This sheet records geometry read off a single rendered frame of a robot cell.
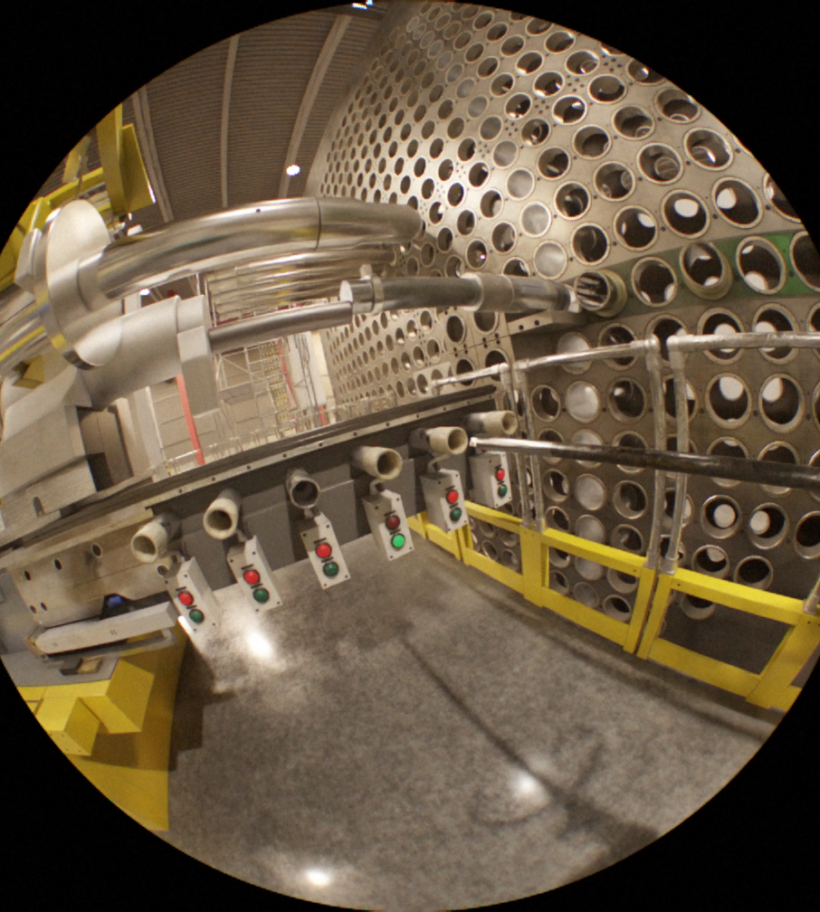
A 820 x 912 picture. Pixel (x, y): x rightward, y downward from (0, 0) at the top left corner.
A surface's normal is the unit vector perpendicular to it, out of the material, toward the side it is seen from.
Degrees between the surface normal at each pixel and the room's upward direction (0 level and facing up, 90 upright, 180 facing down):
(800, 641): 90
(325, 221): 124
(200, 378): 90
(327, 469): 90
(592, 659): 0
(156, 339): 104
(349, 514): 90
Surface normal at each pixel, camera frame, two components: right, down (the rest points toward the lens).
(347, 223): 0.50, 0.60
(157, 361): 0.47, 0.76
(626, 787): -0.22, -0.95
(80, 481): 0.46, 0.09
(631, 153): -0.86, 0.30
